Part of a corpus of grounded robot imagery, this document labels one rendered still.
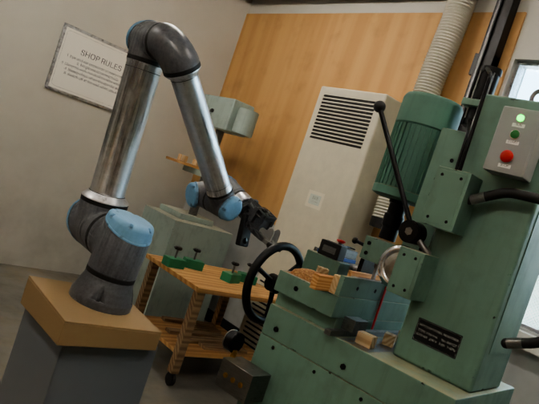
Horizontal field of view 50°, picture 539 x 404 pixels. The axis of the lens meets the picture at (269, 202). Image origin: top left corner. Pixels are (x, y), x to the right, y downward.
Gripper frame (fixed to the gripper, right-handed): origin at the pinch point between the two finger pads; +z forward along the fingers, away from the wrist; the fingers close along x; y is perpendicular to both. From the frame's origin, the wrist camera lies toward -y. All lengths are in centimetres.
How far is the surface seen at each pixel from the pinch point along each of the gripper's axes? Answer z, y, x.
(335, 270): 24.8, 10.9, -1.3
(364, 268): 30.0, 16.8, 2.9
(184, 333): -49, -86, 50
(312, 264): 16.8, 6.7, -1.2
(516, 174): 56, 65, -19
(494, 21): -62, 126, 133
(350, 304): 43.1, 12.5, -17.3
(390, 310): 43.4, 11.8, 6.7
